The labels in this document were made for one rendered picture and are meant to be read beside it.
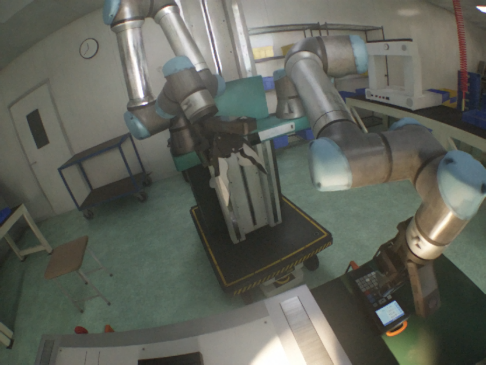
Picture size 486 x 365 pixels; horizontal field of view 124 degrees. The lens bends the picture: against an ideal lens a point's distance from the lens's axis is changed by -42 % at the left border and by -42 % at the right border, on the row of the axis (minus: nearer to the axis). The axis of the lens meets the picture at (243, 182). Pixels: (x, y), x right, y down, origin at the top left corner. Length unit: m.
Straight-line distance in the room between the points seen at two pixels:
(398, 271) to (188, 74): 0.58
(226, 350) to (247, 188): 0.98
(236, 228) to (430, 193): 1.14
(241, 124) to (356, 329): 0.51
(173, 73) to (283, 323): 0.56
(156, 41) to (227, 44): 2.26
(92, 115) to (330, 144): 3.41
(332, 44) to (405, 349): 0.73
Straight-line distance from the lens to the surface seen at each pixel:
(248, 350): 0.43
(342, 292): 0.60
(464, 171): 0.29
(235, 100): 1.04
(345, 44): 0.64
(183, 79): 0.52
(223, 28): 1.15
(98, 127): 3.54
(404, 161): 0.33
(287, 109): 1.03
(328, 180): 0.29
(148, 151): 3.42
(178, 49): 0.73
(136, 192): 2.96
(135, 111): 0.78
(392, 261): 0.43
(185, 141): 0.85
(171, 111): 0.62
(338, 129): 0.33
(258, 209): 1.37
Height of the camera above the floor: 1.26
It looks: 28 degrees down
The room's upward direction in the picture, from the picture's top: 13 degrees counter-clockwise
